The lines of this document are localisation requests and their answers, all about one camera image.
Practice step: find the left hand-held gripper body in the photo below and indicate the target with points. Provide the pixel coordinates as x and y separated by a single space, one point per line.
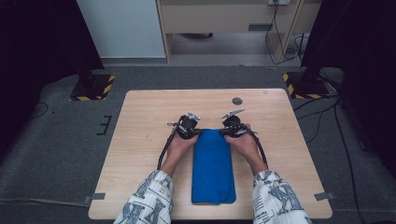
186 126

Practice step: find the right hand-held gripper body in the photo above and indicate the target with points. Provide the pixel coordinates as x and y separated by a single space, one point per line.
233 126

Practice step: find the blue cloth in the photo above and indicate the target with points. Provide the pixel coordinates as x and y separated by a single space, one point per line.
213 168

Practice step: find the person's left hand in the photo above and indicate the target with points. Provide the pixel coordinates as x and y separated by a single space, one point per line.
179 147

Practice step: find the person's right hand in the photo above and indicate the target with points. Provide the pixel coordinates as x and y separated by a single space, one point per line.
246 146

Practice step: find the grey round table grommet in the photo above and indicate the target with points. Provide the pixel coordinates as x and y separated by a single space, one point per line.
237 101

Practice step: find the black stand with striped base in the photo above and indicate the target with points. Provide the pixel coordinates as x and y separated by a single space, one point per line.
93 88
306 85

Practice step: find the light wooden desk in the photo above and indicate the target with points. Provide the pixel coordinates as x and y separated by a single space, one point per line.
218 17

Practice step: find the grey tape strip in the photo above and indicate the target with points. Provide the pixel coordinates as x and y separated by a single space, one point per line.
97 196
324 196

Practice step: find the white cabinet panel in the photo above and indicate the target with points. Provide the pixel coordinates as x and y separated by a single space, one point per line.
124 28

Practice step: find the white power strip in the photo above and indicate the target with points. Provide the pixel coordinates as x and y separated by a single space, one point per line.
279 2

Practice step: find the black curtain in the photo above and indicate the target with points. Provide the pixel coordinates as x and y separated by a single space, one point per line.
37 46
364 62

